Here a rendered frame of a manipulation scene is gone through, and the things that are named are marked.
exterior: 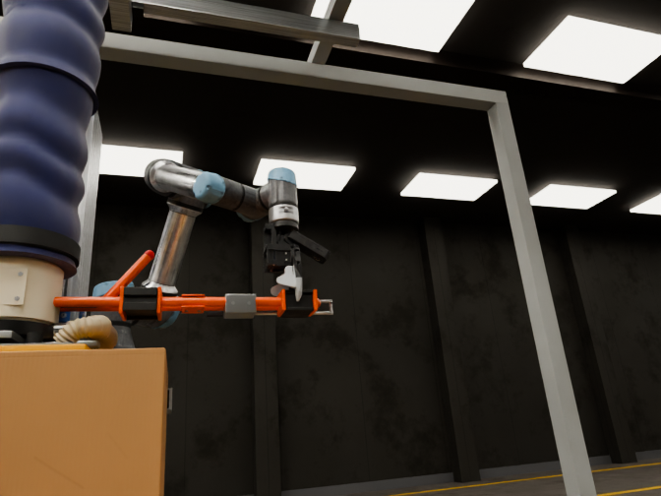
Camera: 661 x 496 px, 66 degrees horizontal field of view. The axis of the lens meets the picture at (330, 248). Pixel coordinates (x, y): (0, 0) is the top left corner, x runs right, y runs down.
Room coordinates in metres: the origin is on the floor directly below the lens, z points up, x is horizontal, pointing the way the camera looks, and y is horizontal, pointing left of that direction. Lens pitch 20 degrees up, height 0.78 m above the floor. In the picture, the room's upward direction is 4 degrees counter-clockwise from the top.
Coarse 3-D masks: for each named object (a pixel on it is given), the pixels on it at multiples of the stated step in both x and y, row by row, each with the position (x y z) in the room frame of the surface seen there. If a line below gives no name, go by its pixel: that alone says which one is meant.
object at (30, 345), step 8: (32, 336) 0.94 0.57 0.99; (40, 336) 0.95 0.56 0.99; (0, 344) 0.91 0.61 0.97; (8, 344) 0.91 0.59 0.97; (16, 344) 0.92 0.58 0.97; (24, 344) 0.92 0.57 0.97; (32, 344) 0.91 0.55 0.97; (40, 344) 0.92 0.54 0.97; (48, 344) 0.92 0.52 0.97; (56, 344) 0.92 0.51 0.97; (64, 344) 0.93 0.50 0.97; (72, 344) 0.93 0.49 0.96; (80, 344) 0.93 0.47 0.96
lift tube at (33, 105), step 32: (0, 96) 0.94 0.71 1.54; (32, 96) 0.93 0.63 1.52; (64, 96) 0.97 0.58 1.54; (0, 128) 0.92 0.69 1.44; (32, 128) 0.93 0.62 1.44; (64, 128) 0.97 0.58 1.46; (0, 160) 0.92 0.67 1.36; (32, 160) 0.93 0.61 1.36; (64, 160) 0.99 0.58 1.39; (0, 192) 0.92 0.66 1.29; (32, 192) 0.94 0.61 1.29; (64, 192) 0.99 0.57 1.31; (32, 224) 0.95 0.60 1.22; (64, 224) 0.99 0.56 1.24; (32, 256) 0.96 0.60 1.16; (64, 256) 1.01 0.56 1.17
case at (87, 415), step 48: (0, 384) 0.86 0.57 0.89; (48, 384) 0.88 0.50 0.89; (96, 384) 0.91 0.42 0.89; (144, 384) 0.93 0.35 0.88; (0, 432) 0.86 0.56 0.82; (48, 432) 0.89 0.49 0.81; (96, 432) 0.91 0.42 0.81; (144, 432) 0.93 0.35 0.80; (0, 480) 0.87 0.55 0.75; (48, 480) 0.89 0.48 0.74; (96, 480) 0.91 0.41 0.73; (144, 480) 0.93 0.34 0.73
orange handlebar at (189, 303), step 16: (64, 304) 1.03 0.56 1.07; (80, 304) 1.04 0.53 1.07; (96, 304) 1.05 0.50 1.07; (112, 304) 1.05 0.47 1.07; (176, 304) 1.09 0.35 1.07; (192, 304) 1.10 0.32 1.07; (208, 304) 1.11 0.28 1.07; (224, 304) 1.12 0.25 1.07; (272, 304) 1.15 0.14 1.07; (320, 304) 1.20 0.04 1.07
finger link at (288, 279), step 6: (288, 270) 1.16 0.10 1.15; (294, 270) 1.15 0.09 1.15; (282, 276) 1.15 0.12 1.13; (288, 276) 1.15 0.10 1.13; (294, 276) 1.15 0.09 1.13; (282, 282) 1.14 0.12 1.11; (288, 282) 1.14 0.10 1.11; (294, 282) 1.15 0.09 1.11; (300, 282) 1.15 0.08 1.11; (300, 288) 1.15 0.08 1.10; (300, 294) 1.15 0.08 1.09
